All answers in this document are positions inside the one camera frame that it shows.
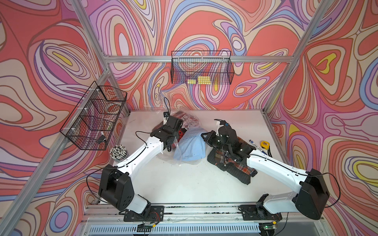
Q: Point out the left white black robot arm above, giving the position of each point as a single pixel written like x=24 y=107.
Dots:
x=116 y=181

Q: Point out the red black buffalo plaid shirt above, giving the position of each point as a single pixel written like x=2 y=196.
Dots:
x=189 y=121

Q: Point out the light blue shirt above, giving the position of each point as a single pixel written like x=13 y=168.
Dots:
x=191 y=146

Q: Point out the bundle of white sticks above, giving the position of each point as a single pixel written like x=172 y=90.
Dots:
x=119 y=153

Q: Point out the yellow tape measure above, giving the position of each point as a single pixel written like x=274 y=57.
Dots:
x=266 y=146

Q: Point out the black wire basket back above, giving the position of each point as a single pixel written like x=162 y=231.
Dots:
x=189 y=64

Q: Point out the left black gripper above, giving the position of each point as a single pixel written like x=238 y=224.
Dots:
x=176 y=134

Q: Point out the blue white marker pen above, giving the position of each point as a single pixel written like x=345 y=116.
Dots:
x=257 y=147

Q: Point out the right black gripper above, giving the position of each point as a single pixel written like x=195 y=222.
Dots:
x=210 y=135

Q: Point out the black wire basket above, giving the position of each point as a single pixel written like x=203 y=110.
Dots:
x=91 y=123
x=189 y=64

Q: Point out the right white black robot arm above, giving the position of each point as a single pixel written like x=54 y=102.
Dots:
x=309 y=193

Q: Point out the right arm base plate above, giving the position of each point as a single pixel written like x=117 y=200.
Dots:
x=255 y=213

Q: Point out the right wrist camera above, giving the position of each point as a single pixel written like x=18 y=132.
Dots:
x=221 y=123

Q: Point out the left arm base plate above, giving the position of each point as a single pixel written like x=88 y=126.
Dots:
x=152 y=214

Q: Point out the black wire basket left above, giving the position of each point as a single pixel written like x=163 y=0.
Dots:
x=91 y=123

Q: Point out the clear plastic vacuum bag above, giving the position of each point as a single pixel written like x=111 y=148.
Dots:
x=168 y=156

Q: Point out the yellow sticky note blocks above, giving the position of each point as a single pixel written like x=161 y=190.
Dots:
x=201 y=80

